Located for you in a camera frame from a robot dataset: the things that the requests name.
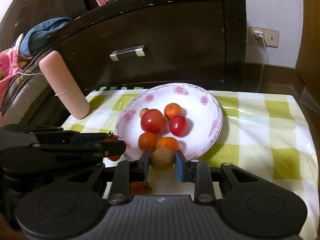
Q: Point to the red cherry tomato with stem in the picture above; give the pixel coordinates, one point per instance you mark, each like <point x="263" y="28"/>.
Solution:
<point x="111" y="140"/>

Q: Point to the dark wooden drawer cabinet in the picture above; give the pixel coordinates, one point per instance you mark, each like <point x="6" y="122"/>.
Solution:
<point x="197" y="41"/>

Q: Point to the brown longan cluster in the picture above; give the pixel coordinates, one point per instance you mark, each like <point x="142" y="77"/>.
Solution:
<point x="162" y="160"/>

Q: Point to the blue cloth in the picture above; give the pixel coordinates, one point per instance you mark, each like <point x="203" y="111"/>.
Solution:
<point x="37" y="37"/>

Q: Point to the grey padded cushion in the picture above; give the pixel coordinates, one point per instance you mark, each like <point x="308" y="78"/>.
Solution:
<point x="25" y="93"/>

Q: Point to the beige wall socket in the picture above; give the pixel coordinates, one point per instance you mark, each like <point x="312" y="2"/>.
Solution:
<point x="271" y="37"/>

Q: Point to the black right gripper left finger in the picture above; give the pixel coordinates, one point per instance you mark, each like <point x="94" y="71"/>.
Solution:
<point x="124" y="174"/>

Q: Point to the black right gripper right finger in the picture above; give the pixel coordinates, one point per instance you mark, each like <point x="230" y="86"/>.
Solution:
<point x="196" y="172"/>

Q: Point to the large red tomato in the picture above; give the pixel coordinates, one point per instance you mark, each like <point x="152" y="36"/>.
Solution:
<point x="153" y="121"/>

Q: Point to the white charger plug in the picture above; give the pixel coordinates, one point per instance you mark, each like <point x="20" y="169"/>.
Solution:
<point x="258" y="34"/>

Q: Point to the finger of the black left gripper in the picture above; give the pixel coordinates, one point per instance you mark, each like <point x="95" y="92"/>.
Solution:
<point x="55" y="134"/>
<point x="98" y="147"/>

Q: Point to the pink ribbed cylindrical case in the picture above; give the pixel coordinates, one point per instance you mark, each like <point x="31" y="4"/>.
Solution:
<point x="64" y="85"/>

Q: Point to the pink floral bedding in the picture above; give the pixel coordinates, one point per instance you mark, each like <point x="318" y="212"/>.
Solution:
<point x="11" y="62"/>

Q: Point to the tan longan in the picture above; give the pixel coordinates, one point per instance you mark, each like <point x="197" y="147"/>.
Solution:
<point x="143" y="111"/>

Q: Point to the brown wooden wardrobe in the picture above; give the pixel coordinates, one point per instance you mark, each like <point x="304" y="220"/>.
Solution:
<point x="307" y="65"/>

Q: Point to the orange tangerine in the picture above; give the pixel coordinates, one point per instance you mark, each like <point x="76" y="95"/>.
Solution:
<point x="168" y="142"/>
<point x="147" y="142"/>
<point x="172" y="110"/>

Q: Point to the silver drawer handle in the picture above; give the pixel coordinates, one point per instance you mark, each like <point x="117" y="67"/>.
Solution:
<point x="128" y="53"/>

